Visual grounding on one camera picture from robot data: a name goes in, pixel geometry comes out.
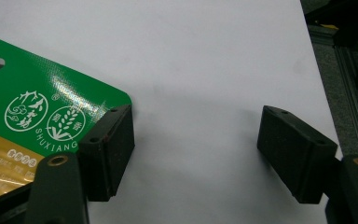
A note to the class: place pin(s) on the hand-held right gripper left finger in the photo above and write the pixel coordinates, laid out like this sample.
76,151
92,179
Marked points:
105,155

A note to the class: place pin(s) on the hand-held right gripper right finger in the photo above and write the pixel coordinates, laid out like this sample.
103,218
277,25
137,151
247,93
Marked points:
295,155

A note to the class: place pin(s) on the black metal stand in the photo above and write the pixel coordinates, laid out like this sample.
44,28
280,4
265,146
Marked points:
348,18

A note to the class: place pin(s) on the green snack packet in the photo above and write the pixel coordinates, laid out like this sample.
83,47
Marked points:
28,84

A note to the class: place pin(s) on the white table sheet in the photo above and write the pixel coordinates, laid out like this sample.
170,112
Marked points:
199,62

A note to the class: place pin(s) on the aluminium frame rail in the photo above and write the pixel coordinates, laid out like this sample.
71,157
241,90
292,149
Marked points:
348,93

